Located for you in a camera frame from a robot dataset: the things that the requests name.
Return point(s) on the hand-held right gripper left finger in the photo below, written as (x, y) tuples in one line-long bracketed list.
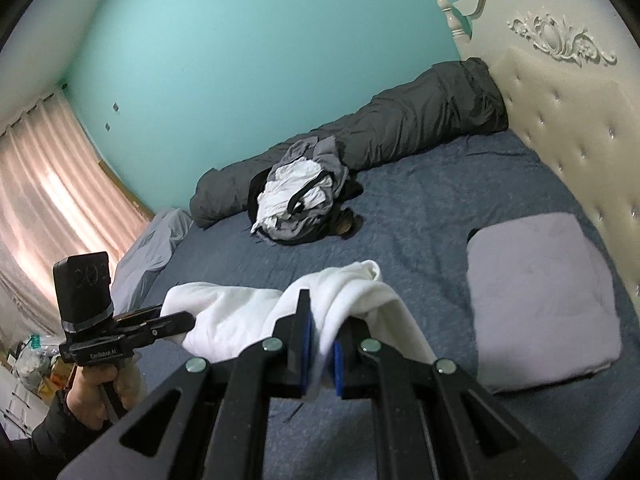
[(305, 355)]

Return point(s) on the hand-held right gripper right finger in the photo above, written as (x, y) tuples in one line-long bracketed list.
[(339, 365)]

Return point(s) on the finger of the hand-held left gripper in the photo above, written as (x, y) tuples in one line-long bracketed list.
[(172, 324)]

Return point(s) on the white long-sleeve shirt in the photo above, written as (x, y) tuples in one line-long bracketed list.
[(240, 310)]

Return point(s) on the person's left forearm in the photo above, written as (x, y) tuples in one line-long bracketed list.
[(50, 435)]

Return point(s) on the person's left hand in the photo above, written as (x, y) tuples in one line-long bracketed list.
[(90, 385)]

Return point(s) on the light grey blanket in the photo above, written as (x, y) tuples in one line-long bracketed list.
[(150, 250)]

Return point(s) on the clear plastic bag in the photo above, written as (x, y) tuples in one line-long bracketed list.
[(35, 355)]

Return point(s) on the cardboard box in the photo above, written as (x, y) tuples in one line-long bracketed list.
[(57, 375)]

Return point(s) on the pink curtain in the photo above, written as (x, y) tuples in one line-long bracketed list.
[(50, 185)]

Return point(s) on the white drawer cabinet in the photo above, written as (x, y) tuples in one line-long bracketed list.
[(20, 400)]

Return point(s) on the crumpled white shirt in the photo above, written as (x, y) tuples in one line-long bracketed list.
[(277, 200)]

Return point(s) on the bed with blue sheet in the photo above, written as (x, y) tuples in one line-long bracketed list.
[(425, 200)]

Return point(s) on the grey knit sweater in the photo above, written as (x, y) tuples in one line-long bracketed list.
[(327, 165)]

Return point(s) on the folded grey garment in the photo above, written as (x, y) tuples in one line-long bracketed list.
[(540, 300)]

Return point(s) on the cream tufted headboard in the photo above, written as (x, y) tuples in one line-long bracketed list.
[(575, 110)]

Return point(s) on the wooden window frame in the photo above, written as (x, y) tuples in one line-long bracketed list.
[(125, 185)]

